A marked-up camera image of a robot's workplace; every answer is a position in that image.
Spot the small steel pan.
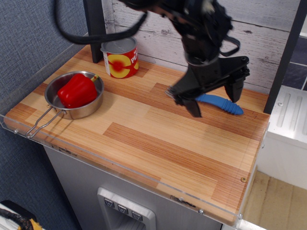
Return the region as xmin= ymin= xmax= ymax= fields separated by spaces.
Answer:
xmin=25 ymin=71 xmax=104 ymax=138

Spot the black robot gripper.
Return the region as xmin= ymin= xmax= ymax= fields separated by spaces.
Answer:
xmin=171 ymin=56 xmax=249 ymax=117

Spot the dark frame post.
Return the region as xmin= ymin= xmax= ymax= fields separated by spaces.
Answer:
xmin=83 ymin=0 xmax=106 ymax=63
xmin=263 ymin=0 xmax=307 ymax=114

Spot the dark right frame post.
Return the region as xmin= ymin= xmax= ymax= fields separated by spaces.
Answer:
xmin=263 ymin=0 xmax=307 ymax=114

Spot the grey cabinet with dispenser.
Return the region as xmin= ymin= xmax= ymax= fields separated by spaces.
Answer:
xmin=45 ymin=147 xmax=222 ymax=230

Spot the white appliance at right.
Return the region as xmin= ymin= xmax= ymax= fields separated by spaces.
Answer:
xmin=256 ymin=86 xmax=307 ymax=189

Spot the red yellow tin can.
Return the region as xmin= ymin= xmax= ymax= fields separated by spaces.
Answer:
xmin=100 ymin=37 xmax=139 ymax=79

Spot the black yellow cable bundle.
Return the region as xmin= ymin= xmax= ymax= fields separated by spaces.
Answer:
xmin=0 ymin=200 xmax=44 ymax=230

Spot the black braided cable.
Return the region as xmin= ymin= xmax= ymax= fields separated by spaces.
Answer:
xmin=54 ymin=0 xmax=148 ymax=45

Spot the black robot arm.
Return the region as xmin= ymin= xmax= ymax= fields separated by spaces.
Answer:
xmin=124 ymin=0 xmax=249 ymax=117

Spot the blue handled metal fork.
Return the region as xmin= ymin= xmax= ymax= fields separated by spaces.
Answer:
xmin=165 ymin=87 xmax=244 ymax=115

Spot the red bell pepper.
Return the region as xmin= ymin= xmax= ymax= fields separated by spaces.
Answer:
xmin=57 ymin=73 xmax=99 ymax=108

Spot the dark left frame post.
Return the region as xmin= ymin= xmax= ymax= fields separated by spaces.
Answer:
xmin=83 ymin=0 xmax=106 ymax=63

